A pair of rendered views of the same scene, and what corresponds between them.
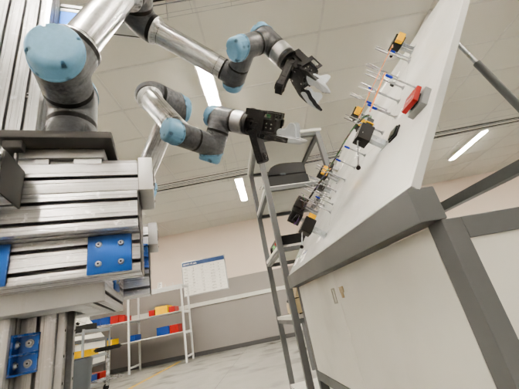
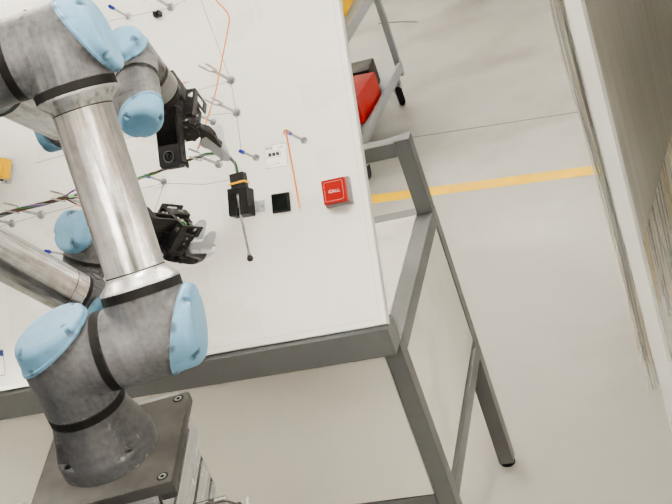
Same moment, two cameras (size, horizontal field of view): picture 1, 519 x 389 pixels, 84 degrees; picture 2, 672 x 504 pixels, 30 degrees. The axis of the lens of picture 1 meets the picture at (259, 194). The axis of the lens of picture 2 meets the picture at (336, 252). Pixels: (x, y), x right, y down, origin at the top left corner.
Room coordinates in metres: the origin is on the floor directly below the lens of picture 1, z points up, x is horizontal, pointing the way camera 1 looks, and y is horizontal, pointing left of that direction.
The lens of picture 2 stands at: (-0.55, 1.61, 2.12)
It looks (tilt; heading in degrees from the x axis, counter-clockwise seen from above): 26 degrees down; 301
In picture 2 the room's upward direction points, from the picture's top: 20 degrees counter-clockwise
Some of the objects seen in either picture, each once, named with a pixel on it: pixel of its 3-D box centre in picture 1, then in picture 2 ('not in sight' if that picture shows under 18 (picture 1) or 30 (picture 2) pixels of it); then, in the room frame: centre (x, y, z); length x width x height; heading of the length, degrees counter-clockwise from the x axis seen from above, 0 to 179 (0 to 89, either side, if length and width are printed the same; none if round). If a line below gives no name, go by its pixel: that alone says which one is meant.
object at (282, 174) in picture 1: (283, 180); not in sight; (1.94, -0.19, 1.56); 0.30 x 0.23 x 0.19; 102
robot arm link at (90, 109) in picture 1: (73, 103); (68, 359); (0.60, 0.45, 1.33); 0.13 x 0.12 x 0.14; 24
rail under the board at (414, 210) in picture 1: (326, 262); (135, 378); (1.09, -0.19, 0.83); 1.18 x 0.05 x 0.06; 10
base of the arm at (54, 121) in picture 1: (71, 140); (96, 425); (0.61, 0.45, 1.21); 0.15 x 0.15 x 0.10
